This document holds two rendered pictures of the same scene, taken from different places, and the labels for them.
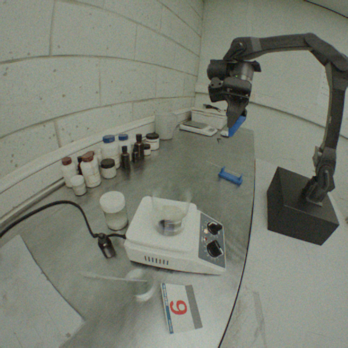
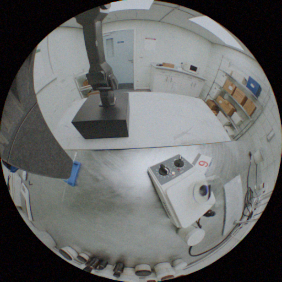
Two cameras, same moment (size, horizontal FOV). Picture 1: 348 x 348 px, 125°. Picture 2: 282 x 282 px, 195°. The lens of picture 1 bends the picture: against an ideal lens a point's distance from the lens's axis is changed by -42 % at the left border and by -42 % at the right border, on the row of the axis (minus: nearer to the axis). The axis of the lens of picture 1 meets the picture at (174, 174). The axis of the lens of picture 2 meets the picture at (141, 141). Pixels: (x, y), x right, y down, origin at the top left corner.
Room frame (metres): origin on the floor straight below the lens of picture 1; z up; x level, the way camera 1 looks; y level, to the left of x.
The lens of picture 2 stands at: (0.30, -0.09, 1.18)
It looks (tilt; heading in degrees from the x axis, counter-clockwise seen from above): 58 degrees down; 240
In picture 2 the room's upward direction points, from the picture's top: 3 degrees clockwise
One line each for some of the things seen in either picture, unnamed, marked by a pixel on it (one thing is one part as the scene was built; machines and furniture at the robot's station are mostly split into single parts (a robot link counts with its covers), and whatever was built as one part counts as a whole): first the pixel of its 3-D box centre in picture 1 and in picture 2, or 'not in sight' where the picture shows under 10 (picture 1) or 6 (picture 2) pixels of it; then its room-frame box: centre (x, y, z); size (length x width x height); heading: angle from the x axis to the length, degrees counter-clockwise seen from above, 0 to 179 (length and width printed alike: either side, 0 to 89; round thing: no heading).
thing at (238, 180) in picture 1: (231, 174); (71, 172); (0.51, -0.23, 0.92); 0.10 x 0.03 x 0.04; 54
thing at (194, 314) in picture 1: (182, 307); (202, 162); (0.05, -0.03, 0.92); 0.09 x 0.06 x 0.04; 12
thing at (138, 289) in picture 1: (139, 283); not in sight; (0.09, 0.05, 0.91); 0.06 x 0.06 x 0.02
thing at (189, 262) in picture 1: (175, 236); (182, 190); (0.20, -0.02, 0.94); 0.22 x 0.13 x 0.08; 84
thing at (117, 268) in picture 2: (125, 156); (118, 270); (0.53, 0.20, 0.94); 0.04 x 0.04 x 0.09
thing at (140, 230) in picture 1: (164, 221); (194, 197); (0.20, 0.01, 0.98); 0.12 x 0.12 x 0.01; 84
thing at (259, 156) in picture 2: not in sight; (261, 154); (-0.69, 0.46, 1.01); 0.14 x 0.14 x 0.21
